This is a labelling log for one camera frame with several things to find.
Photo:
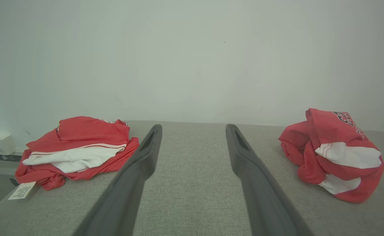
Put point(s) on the small white plastic box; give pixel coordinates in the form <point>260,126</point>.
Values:
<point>2,144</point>

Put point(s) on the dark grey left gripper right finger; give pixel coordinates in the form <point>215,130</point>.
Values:
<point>267,209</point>

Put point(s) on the black and white baseboard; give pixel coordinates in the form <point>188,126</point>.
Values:
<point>5,157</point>

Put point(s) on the red white garment number print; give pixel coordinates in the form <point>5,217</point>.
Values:
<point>323,127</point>

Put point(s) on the red shirt white striped sleeves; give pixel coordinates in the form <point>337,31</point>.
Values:
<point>90,131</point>

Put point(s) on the grey fabric sofa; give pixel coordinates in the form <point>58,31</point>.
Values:
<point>192,183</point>

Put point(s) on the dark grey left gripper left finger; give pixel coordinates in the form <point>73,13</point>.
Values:
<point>123,203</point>

